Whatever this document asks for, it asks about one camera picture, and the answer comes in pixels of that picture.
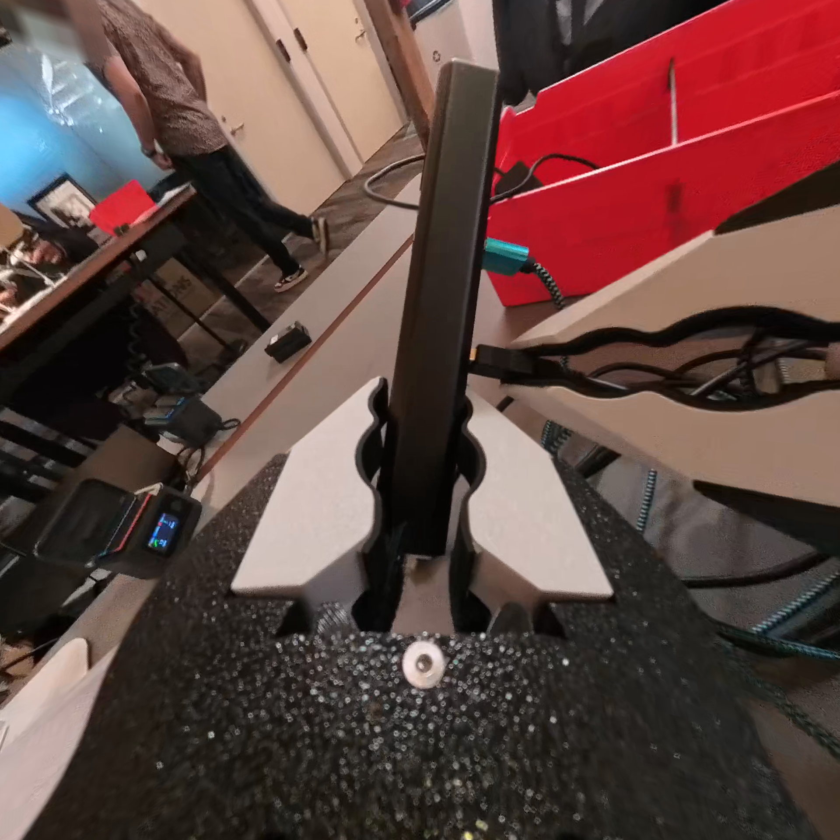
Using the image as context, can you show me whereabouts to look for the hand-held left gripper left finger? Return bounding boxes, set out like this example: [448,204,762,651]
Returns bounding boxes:
[230,375,395,614]

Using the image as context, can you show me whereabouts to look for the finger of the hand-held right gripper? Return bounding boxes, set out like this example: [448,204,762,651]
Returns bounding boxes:
[508,157,840,361]
[497,367,840,553]

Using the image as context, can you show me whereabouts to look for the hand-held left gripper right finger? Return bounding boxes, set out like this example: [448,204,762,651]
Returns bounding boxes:
[459,390,616,618]

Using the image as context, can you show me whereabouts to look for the red plastic bin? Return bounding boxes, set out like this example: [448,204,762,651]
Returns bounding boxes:
[487,0,840,308]

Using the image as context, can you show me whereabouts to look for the teal braided cable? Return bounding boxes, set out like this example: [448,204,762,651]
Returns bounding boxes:
[484,238,840,657]

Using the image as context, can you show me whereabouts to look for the black usb hub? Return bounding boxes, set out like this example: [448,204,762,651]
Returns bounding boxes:
[386,58,501,559]

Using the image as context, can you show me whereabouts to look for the small black box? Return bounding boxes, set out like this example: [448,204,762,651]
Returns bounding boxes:
[264,320,312,363]

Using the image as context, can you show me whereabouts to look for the black jacket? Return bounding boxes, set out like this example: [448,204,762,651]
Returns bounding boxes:
[492,0,723,99]

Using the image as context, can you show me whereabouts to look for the wooden table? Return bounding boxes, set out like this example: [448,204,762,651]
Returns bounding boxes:
[0,187,270,355]

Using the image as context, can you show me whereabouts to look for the small red bin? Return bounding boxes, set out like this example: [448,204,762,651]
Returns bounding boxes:
[88,180,158,234]

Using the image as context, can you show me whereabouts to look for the white recycling cabinet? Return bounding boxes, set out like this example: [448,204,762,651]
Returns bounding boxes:
[410,0,500,86]

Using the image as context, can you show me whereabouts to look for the framed printed tag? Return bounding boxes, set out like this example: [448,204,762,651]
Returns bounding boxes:
[26,172,98,227]

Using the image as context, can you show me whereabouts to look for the white door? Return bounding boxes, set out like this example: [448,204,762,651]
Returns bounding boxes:
[276,0,408,165]

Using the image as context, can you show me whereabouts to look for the wooden post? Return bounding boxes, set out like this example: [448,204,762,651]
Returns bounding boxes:
[364,0,434,142]

